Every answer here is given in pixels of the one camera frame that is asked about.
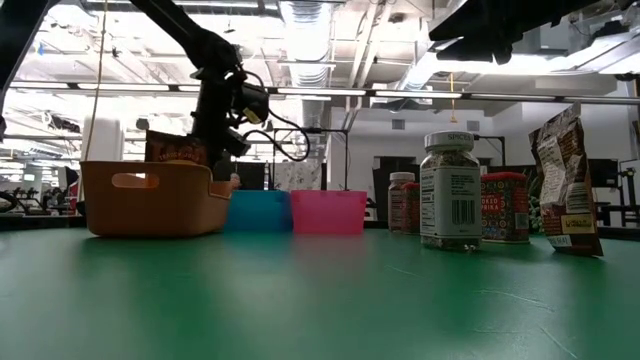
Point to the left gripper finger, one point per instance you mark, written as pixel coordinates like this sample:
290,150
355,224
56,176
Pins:
212,150

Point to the white-lid spice jar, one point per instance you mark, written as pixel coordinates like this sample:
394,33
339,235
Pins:
450,200
397,200

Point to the brown spice pouch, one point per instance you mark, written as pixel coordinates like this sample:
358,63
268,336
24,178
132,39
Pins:
567,190

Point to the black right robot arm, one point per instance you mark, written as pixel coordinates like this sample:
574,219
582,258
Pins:
500,25

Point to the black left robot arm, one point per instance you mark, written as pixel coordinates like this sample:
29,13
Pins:
200,35

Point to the blue plastic bin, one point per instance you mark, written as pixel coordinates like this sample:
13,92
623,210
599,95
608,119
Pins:
257,212

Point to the orange plastic bin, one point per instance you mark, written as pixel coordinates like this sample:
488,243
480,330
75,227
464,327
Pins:
155,210

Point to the pink plastic bin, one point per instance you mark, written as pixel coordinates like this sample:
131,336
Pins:
327,212

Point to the black metal stand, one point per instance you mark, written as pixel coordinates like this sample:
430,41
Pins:
345,160

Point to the artificial green plant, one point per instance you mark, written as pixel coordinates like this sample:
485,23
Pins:
535,212

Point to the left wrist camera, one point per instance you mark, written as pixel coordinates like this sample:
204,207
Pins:
252,102

